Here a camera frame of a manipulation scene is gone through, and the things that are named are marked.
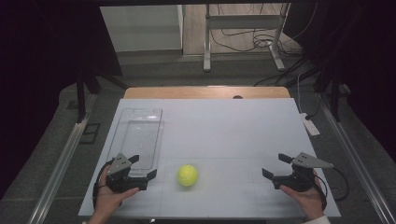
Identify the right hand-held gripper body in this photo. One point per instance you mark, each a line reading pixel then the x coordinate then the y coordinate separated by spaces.
pixel 299 180

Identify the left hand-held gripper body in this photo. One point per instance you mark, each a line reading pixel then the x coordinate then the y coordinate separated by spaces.
pixel 120 180

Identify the clear plastic tray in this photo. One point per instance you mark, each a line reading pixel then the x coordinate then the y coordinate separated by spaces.
pixel 140 137

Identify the yellow tennis ball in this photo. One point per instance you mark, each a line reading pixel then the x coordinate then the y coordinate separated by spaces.
pixel 187 175

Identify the person's left hand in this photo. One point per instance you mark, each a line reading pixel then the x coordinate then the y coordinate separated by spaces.
pixel 107 199

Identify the person's right hand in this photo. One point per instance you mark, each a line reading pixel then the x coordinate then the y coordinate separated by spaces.
pixel 309 202

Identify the white power strip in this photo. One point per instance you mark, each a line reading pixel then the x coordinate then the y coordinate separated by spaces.
pixel 310 125

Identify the white board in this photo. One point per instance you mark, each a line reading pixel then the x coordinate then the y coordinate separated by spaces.
pixel 224 137

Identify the black stand legs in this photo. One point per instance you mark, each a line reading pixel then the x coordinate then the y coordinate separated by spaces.
pixel 81 99
pixel 335 99

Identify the wooden table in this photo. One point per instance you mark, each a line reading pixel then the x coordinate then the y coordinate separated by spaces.
pixel 186 92

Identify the black curtain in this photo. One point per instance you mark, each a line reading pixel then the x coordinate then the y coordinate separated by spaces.
pixel 367 62
pixel 40 77

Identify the white cabinet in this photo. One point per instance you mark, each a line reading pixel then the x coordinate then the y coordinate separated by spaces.
pixel 140 28

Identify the black floor frame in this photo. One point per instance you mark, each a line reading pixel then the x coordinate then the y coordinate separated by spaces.
pixel 90 133

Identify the aluminium rail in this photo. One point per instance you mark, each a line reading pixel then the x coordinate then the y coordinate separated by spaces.
pixel 59 165
pixel 358 165

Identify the grey metal stand frame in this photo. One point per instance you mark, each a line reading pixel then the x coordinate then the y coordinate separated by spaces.
pixel 243 21

